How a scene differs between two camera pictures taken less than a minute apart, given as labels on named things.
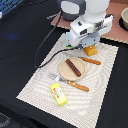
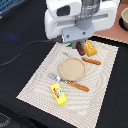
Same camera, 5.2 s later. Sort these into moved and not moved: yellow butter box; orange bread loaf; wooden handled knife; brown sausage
Moved: brown sausage
Not moved: yellow butter box; orange bread loaf; wooden handled knife
